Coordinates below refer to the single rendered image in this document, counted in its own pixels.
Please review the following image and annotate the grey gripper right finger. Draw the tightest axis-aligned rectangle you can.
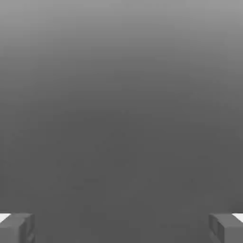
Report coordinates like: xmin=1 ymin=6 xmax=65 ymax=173
xmin=208 ymin=213 xmax=243 ymax=243

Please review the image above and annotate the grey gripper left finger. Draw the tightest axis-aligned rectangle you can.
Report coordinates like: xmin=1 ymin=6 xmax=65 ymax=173
xmin=0 ymin=213 xmax=36 ymax=243

